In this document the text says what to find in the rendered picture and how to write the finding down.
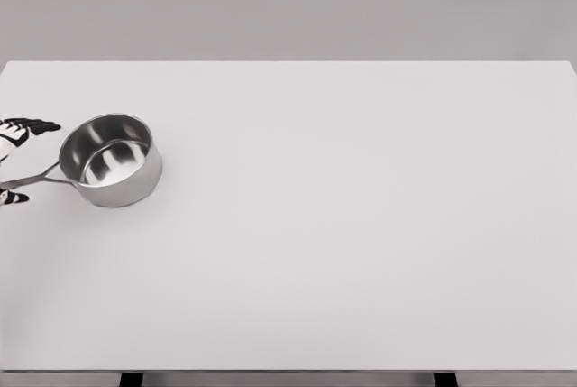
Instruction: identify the steel saucepan with long handle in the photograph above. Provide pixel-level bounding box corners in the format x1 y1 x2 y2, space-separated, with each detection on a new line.
0 112 164 208

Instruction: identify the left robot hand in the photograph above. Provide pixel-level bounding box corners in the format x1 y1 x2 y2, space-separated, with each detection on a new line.
0 117 61 207

